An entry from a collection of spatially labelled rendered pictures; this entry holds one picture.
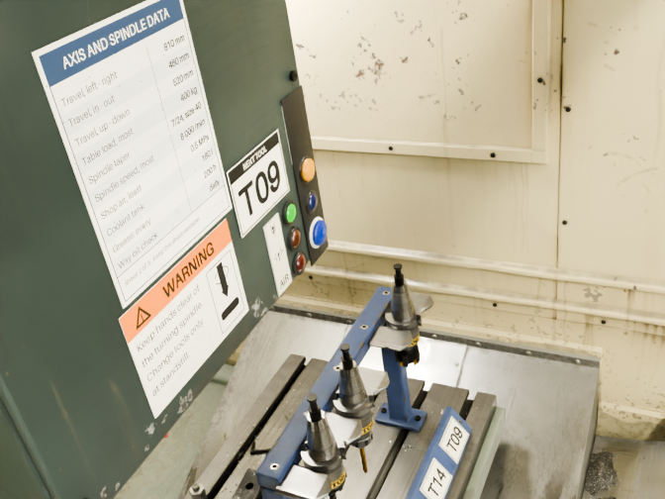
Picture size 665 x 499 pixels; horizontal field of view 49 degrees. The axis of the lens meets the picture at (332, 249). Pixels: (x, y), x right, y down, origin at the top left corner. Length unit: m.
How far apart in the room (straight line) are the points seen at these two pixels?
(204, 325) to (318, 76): 1.00
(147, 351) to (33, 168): 0.19
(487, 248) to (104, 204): 1.19
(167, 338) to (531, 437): 1.19
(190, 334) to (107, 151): 0.19
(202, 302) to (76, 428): 0.16
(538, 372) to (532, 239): 0.34
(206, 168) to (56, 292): 0.19
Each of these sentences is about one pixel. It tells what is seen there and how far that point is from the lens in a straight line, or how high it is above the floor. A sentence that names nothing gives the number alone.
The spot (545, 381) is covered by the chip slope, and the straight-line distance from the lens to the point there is 1.76.
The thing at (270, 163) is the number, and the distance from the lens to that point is 0.74.
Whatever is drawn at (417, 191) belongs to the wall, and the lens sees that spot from 1.63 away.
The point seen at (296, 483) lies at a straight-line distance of 1.07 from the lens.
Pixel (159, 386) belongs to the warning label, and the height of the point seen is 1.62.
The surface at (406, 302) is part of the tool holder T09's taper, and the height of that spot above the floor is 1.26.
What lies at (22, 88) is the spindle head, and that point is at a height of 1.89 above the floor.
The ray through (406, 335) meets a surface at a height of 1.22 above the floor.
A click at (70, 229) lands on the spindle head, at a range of 0.54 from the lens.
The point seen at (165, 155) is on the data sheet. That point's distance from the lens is 0.61.
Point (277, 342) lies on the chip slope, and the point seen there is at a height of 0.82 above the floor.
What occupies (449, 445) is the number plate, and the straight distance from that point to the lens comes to 1.47.
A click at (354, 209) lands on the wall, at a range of 1.72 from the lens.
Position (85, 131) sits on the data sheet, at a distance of 0.54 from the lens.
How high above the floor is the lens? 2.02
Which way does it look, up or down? 31 degrees down
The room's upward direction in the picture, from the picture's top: 9 degrees counter-clockwise
